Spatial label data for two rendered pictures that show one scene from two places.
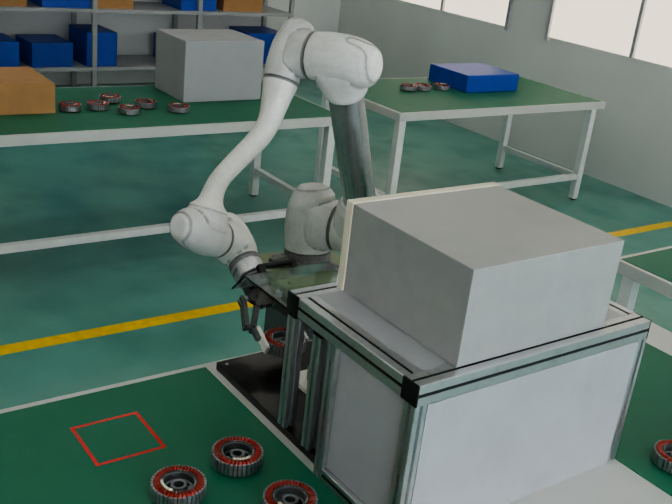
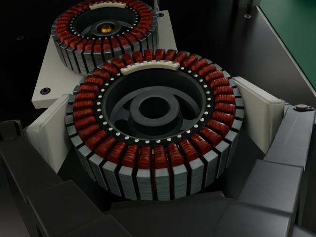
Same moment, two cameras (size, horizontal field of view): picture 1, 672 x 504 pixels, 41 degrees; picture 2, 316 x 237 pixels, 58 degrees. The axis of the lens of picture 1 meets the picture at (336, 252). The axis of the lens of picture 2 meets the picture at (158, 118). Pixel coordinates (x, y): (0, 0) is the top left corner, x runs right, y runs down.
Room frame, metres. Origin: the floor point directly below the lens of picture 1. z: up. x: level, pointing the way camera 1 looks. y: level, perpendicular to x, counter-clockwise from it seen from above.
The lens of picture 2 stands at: (2.17, 0.18, 0.97)
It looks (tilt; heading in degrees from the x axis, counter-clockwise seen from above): 48 degrees down; 216
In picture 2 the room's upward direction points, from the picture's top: 5 degrees counter-clockwise
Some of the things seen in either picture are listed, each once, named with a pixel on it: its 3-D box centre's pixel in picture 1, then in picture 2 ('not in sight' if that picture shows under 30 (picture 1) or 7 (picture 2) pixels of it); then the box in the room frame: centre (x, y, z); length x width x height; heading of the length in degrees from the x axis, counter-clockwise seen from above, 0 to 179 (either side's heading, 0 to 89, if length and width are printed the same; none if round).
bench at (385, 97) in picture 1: (457, 143); not in sight; (6.20, -0.76, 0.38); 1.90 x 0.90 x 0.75; 128
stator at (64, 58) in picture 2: not in sight; (106, 33); (1.97, -0.02, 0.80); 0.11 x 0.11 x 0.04
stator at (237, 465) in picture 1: (237, 456); not in sight; (1.63, 0.16, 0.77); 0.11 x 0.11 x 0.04
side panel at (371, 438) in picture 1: (365, 441); not in sight; (1.53, -0.10, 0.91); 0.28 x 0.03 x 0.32; 38
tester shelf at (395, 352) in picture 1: (471, 314); not in sight; (1.79, -0.31, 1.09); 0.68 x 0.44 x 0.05; 128
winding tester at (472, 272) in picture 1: (476, 263); not in sight; (1.78, -0.30, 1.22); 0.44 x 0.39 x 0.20; 128
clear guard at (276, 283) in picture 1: (310, 296); not in sight; (1.91, 0.05, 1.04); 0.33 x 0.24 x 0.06; 38
